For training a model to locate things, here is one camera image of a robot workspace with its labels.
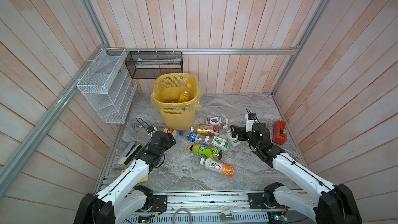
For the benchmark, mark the red label water bottle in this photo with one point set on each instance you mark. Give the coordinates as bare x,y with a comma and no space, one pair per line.
173,132

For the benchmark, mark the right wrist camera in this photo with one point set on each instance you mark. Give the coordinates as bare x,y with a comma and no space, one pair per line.
250,121

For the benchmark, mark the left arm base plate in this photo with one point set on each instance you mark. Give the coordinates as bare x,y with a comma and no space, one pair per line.
157,203

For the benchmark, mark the white wire mesh shelf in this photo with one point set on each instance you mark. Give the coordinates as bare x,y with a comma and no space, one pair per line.
107,86

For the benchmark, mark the yellow plastic bin liner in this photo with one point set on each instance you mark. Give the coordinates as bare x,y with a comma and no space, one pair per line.
167,89

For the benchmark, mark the purple grape juice bottle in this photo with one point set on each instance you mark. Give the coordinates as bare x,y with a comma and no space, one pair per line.
221,121

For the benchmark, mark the red tape dispenser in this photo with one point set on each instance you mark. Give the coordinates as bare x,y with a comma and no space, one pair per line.
280,132

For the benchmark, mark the blue label pepsi bottle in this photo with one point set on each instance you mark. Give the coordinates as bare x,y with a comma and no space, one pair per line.
194,138

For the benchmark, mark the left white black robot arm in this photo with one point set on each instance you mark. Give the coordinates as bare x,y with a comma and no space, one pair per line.
124,196

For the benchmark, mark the green label tea bottle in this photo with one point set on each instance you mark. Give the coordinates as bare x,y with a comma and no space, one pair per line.
206,152

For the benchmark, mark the lime label bottle left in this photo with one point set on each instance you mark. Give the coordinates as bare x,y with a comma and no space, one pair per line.
217,142

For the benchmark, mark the orange juice bottle white cap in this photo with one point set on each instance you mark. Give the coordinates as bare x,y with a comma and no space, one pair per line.
217,166

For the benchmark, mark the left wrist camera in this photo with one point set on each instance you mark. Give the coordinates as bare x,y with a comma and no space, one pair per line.
151,130

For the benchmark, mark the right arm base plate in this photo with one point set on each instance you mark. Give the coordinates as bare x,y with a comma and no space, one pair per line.
262,200

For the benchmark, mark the grey stapler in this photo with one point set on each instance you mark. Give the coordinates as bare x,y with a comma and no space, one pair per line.
227,215

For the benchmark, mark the yellow label tea bottle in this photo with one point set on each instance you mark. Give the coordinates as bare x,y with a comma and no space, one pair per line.
185,94

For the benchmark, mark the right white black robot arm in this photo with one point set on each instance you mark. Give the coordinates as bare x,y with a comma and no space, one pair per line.
322,201

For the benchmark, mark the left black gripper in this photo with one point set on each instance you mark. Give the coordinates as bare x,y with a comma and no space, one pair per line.
168,143

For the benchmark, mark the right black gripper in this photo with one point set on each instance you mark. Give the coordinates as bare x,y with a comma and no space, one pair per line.
242,130

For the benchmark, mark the blue white stapler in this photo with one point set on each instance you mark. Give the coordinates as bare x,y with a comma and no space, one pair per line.
129,153

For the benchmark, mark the black wire mesh basket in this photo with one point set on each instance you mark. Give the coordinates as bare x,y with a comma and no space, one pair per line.
153,64

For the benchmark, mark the lime label bottle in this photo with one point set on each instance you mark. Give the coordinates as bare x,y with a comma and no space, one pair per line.
217,142
233,141

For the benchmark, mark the yellow ribbed waste bin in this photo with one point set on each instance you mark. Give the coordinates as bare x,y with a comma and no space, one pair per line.
179,121

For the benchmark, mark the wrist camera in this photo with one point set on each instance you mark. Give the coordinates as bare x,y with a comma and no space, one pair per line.
151,130
250,121

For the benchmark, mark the gold red energy drink bottle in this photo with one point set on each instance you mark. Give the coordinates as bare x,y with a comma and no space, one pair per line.
206,130

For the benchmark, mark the lime label bottle right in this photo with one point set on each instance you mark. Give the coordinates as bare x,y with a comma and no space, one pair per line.
233,141

